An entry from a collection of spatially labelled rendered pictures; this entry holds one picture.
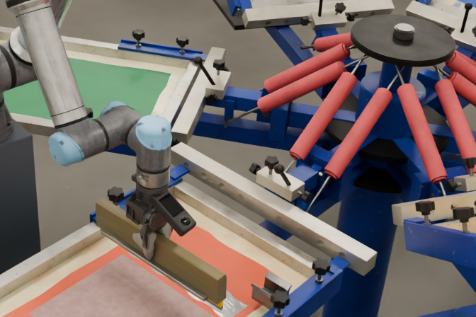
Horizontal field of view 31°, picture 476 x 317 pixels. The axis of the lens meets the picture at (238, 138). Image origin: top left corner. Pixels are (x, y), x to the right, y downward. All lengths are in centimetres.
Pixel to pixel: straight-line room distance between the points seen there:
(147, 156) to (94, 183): 226
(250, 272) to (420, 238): 45
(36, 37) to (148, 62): 130
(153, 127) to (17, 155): 54
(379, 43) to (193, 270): 97
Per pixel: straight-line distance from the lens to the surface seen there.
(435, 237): 202
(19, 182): 235
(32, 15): 186
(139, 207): 198
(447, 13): 324
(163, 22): 561
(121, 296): 216
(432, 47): 261
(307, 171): 246
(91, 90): 296
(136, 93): 294
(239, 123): 285
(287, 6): 312
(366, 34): 263
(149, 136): 185
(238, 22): 347
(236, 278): 222
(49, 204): 402
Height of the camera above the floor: 245
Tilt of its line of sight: 33 degrees down
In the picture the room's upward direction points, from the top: 5 degrees clockwise
